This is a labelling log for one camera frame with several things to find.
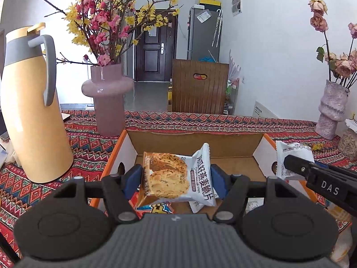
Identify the clear jar of seeds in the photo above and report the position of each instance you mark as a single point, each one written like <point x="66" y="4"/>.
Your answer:
<point x="348" y="145"/>

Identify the textured pale pink vase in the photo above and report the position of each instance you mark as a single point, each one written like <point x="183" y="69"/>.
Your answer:
<point x="329" y="111"/>

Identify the white snack packet green edge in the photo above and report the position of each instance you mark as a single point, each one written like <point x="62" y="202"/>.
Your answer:
<point x="290" y="150"/>

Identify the yellow box on refrigerator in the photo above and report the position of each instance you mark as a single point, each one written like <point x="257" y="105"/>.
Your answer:
<point x="210" y="4"/>

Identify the oat crisp packet cookie picture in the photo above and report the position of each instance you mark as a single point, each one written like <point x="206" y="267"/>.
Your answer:
<point x="167" y="178"/>

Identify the red cartoon snack bag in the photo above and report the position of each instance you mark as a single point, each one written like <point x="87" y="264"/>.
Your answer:
<point x="156" y="208"/>

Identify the small white snack packet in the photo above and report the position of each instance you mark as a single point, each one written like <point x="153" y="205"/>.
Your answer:
<point x="254" y="206"/>

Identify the white vented panel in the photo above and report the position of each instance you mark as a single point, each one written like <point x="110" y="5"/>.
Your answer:
<point x="263" y="110"/>

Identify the fallen yellow blossoms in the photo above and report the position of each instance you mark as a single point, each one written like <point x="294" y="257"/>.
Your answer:
<point x="317" y="146"/>

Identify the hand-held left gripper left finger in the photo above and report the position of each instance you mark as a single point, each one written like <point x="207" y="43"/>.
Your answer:
<point x="134" y="180"/>

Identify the grey refrigerator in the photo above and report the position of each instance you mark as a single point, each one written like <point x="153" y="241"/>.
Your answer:
<point x="200" y="39"/>

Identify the dark brown door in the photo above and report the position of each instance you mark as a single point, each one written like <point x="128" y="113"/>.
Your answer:
<point x="152" y="58"/>

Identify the red cardboard box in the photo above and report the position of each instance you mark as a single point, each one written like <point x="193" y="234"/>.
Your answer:
<point x="195" y="142"/>

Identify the pink and yellow blossom branches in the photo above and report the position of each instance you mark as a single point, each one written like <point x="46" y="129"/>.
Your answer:
<point x="103" y="19"/>

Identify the dried pink roses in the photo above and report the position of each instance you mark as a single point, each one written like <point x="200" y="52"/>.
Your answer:
<point x="343" y="67"/>

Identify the brown wooden chair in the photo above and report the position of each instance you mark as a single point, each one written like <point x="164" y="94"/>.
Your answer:
<point x="192" y="95"/>

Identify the white folded umbrella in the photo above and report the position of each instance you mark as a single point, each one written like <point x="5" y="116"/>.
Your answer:
<point x="217" y="30"/>

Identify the paper sheet on refrigerator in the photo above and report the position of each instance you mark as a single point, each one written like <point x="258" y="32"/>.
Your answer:
<point x="203" y="16"/>

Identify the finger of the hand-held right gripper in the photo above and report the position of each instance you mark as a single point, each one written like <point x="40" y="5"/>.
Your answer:
<point x="297" y="164"/>

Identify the pink glass vase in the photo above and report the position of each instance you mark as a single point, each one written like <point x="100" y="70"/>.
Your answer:
<point x="108" y="111"/>

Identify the red patterned tablecloth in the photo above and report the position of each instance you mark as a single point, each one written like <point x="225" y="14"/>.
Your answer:
<point x="83" y="148"/>

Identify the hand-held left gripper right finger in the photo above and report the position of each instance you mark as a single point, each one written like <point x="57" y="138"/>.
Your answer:
<point x="219" y="182"/>

